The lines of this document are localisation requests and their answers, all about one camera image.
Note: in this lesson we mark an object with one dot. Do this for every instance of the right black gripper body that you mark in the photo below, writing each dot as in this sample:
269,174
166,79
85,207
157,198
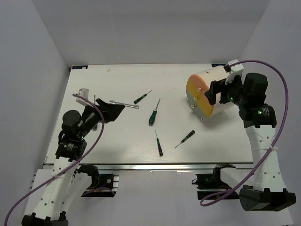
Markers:
234,91

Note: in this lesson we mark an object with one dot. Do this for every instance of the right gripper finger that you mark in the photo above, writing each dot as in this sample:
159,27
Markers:
211,95
218,84

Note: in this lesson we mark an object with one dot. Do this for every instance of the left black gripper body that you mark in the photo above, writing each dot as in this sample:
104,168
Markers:
91,118

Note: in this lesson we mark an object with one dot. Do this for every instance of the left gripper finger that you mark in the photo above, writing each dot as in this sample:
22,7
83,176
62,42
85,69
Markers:
112,112
102,106

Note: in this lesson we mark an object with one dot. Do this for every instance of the white cylindrical drawer cabinet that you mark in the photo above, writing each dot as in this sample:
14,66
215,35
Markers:
215,74

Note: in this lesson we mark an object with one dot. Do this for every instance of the yellow drawer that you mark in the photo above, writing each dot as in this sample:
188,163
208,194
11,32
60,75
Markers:
199,97

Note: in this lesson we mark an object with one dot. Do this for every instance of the orange top drawer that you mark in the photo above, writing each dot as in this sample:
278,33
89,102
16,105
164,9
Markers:
202,86

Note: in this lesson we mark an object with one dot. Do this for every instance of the small precision screwdriver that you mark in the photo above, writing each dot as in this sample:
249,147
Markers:
142,97
186,137
159,145

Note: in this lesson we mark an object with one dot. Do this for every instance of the large green-handled screwdriver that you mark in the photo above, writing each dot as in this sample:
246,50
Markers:
153,115

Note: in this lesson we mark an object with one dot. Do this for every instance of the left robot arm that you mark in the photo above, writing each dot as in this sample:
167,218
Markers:
69,180

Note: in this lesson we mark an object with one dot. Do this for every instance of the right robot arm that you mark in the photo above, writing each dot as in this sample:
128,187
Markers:
263,189

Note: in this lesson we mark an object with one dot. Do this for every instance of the silver combination wrench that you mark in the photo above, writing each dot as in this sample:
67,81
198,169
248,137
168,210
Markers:
126,105

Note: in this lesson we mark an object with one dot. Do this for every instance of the blue label sticker right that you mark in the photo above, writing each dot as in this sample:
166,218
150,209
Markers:
217,64

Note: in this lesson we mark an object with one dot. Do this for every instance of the blue label sticker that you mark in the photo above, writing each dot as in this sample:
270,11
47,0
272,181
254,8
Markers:
79,67
217,64

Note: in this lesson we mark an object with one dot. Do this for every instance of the blue label sticker left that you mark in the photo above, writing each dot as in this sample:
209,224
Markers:
79,67

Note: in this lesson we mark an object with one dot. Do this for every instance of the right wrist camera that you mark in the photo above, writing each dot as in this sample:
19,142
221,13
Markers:
233,70

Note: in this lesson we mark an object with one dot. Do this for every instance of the aluminium table rail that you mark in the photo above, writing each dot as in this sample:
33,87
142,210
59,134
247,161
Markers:
151,167

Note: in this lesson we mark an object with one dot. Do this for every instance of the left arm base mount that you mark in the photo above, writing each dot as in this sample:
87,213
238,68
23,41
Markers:
104,187

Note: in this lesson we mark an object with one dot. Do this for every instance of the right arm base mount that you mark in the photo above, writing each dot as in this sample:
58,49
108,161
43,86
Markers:
206,185

